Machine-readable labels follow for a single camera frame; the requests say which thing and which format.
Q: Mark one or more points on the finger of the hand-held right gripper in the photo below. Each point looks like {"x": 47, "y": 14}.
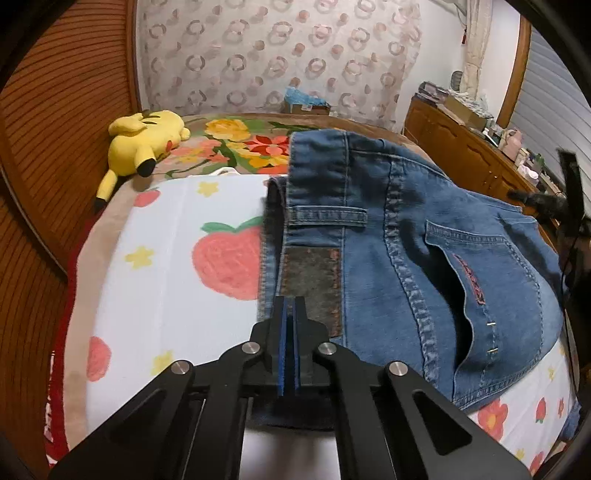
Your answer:
{"x": 540, "y": 201}

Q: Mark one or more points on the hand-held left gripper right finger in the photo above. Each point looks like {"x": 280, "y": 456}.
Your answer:
{"x": 297, "y": 355}

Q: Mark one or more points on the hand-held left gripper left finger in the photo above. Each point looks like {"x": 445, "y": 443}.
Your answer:
{"x": 282, "y": 355}

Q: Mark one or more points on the blue denim pants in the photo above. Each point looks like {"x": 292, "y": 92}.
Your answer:
{"x": 392, "y": 240}

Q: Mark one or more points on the row of small containers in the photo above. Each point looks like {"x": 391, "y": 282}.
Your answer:
{"x": 538, "y": 168}

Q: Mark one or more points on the pink bag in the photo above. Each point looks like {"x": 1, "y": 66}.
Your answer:
{"x": 512, "y": 144}

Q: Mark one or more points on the wooden cabinet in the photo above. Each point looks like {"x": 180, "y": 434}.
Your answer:
{"x": 461, "y": 147}

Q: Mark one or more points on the flat cardboard box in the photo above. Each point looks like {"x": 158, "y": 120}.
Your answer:
{"x": 464, "y": 114}

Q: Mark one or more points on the white fruit print blanket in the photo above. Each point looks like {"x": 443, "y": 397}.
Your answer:
{"x": 175, "y": 300}

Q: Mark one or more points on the cream lace curtain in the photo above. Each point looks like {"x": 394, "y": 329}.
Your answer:
{"x": 478, "y": 50}

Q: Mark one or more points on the floral blanket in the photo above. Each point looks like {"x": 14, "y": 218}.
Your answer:
{"x": 231, "y": 138}

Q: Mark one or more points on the red cloth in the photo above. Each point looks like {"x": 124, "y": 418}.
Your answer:
{"x": 57, "y": 369}

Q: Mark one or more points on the cardboard box with blue cloth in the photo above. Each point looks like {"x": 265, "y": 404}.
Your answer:
{"x": 304, "y": 102}

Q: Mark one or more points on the yellow plush toy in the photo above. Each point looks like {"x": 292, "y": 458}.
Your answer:
{"x": 134, "y": 143}

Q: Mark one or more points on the wooden slatted headboard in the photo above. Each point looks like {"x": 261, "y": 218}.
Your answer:
{"x": 55, "y": 115}

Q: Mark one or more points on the wooden window frame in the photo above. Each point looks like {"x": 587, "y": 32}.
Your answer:
{"x": 516, "y": 69}

